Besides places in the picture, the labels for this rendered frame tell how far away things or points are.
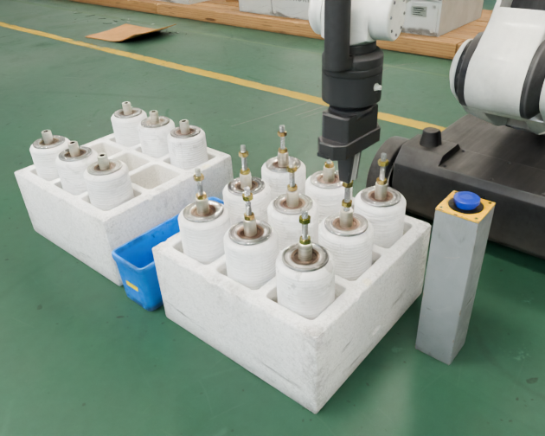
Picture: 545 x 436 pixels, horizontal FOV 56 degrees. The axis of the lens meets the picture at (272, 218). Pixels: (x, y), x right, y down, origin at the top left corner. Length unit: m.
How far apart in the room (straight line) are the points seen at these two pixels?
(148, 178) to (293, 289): 0.64
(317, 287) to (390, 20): 0.39
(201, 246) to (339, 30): 0.45
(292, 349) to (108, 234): 0.50
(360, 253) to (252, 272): 0.19
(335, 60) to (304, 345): 0.42
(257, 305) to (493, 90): 0.58
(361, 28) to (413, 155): 0.60
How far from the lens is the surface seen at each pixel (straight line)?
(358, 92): 0.75
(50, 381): 1.07
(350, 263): 0.89
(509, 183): 1.22
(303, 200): 0.96
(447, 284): 0.91
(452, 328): 0.96
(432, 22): 2.92
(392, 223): 0.97
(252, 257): 0.85
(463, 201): 0.84
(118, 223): 1.15
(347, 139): 0.77
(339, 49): 0.71
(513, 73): 1.03
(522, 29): 1.07
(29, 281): 1.34
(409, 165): 1.27
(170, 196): 1.22
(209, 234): 0.93
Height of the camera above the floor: 0.74
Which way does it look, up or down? 32 degrees down
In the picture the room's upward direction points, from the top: 3 degrees counter-clockwise
